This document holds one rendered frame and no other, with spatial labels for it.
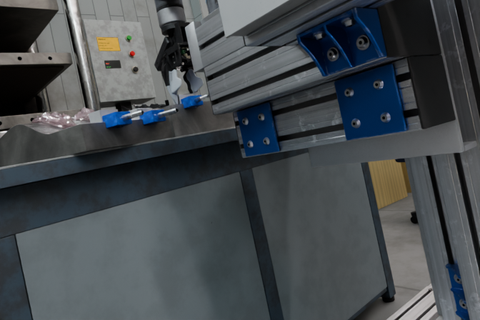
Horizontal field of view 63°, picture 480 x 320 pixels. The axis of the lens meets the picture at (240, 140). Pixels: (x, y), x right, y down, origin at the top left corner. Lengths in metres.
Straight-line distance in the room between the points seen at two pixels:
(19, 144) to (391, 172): 2.98
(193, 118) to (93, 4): 3.14
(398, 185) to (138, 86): 2.37
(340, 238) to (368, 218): 0.20
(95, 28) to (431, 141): 1.70
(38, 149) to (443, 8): 0.81
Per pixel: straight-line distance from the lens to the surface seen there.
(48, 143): 0.91
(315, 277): 1.38
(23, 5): 1.94
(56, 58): 1.86
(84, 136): 0.82
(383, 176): 3.42
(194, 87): 1.12
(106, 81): 1.97
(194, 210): 1.04
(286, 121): 0.65
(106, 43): 2.03
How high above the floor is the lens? 0.75
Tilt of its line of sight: level
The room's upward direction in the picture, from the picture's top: 12 degrees counter-clockwise
